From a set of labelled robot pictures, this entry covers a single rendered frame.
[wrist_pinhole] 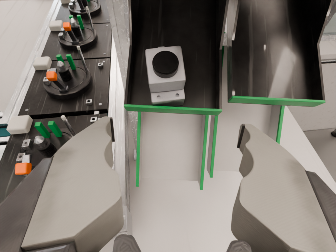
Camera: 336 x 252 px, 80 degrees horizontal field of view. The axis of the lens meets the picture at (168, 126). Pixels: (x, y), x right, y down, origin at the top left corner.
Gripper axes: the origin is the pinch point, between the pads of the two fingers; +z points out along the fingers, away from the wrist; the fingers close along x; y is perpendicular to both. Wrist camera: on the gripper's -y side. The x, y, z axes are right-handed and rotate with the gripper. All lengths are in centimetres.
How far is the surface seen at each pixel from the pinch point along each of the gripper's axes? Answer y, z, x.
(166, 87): 1.8, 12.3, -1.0
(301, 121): 56, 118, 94
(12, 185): 28.0, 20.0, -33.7
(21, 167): 18.8, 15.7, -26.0
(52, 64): 10, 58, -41
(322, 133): 78, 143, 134
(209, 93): 3.8, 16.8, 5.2
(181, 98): 3.4, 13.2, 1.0
